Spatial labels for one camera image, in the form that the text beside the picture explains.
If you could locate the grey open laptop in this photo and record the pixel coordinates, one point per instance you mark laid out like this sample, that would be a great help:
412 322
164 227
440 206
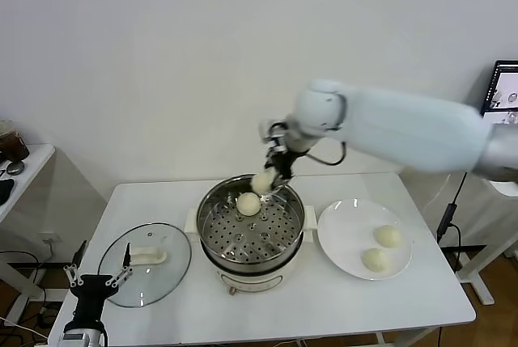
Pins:
506 92

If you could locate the brown glass jar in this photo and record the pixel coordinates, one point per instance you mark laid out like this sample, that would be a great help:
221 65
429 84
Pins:
14 146

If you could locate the white wall outlet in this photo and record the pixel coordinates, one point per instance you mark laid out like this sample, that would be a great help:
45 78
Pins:
50 238

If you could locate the white side desk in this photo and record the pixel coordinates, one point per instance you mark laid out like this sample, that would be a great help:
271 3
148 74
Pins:
32 169
506 189

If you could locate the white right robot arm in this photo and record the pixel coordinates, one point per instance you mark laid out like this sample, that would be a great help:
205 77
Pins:
404 132

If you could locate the white round plate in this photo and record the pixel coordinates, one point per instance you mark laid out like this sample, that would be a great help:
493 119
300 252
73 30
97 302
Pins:
348 229

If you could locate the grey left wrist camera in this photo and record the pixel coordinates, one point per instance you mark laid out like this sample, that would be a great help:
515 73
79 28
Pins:
73 339

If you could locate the stainless steel steamer basket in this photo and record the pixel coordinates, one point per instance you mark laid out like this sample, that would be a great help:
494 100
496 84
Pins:
251 246

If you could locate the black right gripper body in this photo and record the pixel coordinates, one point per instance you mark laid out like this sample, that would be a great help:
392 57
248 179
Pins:
283 163

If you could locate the white steamed baozi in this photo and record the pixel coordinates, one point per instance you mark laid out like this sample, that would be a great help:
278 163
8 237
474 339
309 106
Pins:
247 204
388 236
375 259
262 182

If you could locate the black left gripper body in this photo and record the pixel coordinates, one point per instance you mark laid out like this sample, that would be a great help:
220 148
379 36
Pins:
93 290

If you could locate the black object on desk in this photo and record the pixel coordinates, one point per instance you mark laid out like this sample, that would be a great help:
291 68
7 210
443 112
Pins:
6 192

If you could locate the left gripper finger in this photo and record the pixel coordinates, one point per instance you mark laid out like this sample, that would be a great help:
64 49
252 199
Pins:
127 260
79 258

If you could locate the cream electric pot base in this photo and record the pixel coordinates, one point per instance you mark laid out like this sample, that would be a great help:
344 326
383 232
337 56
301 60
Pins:
251 280

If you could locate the small round grey object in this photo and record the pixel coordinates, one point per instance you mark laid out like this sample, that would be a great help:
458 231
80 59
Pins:
17 167

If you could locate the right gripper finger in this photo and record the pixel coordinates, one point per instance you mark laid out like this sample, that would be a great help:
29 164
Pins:
283 183
268 168

